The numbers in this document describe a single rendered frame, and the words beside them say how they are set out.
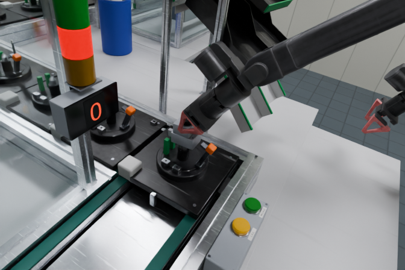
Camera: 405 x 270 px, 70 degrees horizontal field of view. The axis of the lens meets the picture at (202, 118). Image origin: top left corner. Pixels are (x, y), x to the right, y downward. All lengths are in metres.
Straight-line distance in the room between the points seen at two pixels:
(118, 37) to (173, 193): 1.02
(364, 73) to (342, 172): 2.92
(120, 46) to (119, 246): 1.09
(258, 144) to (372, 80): 3.03
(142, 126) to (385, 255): 0.75
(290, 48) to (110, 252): 0.55
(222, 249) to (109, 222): 0.27
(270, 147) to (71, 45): 0.79
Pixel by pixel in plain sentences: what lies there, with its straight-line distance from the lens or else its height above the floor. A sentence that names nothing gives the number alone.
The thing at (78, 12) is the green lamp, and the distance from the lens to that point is 0.50.
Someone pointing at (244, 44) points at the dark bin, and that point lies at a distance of 0.89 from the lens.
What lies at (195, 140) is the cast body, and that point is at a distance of 0.72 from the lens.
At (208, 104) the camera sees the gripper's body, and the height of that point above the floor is 1.20.
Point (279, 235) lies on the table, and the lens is 0.86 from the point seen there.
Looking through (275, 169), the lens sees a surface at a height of 0.86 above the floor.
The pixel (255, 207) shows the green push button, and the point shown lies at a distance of 0.74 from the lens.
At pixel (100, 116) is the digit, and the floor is 1.19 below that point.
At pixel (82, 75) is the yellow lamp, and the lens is 0.54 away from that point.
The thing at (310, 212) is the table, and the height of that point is 0.86.
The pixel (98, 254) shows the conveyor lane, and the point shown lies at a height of 0.92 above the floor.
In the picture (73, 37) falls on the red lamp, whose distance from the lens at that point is 0.51.
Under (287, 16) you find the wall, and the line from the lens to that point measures 3.96.
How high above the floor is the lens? 1.53
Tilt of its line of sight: 36 degrees down
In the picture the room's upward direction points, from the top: 8 degrees clockwise
